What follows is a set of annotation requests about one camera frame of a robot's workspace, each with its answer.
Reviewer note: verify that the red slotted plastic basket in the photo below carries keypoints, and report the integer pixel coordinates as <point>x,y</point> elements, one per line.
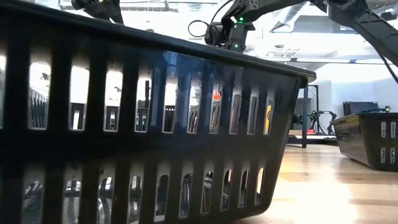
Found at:
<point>217,96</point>

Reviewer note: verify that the black slotted plastic basket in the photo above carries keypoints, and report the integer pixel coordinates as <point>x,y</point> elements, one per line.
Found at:
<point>373,141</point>
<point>186,146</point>

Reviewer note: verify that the yellow slotted plastic basket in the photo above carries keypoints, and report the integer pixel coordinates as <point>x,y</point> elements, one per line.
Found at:
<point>268,119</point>

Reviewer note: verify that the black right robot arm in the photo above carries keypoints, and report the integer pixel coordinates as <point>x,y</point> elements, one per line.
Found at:
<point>367,25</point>

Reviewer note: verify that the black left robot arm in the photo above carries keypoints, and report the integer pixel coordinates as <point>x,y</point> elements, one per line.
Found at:
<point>99,9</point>

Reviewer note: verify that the background black robot arm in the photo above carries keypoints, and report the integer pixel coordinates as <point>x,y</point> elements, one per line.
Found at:
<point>297,119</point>

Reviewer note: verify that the black-framed wooden shelf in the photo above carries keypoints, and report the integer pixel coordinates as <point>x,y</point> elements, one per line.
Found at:
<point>305,118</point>

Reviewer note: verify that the long ceiling light strip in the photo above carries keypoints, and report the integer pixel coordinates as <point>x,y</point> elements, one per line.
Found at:
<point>323,60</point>

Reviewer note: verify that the black stacked cases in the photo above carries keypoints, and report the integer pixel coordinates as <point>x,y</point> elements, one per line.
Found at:
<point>360,108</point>

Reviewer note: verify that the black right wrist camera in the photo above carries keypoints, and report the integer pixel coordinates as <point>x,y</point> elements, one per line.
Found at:
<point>214,35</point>

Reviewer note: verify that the silver ventilation duct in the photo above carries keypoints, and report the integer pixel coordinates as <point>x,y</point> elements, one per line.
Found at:
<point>289,17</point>

